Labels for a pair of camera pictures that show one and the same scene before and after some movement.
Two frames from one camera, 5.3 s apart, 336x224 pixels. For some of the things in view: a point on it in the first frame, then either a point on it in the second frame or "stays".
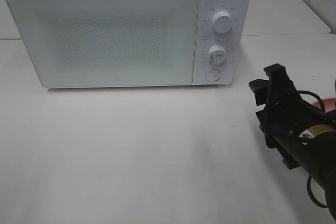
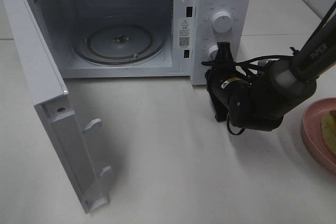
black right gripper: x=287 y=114 to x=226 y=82
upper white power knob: x=222 y=22 stays
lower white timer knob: x=217 y=54 stays
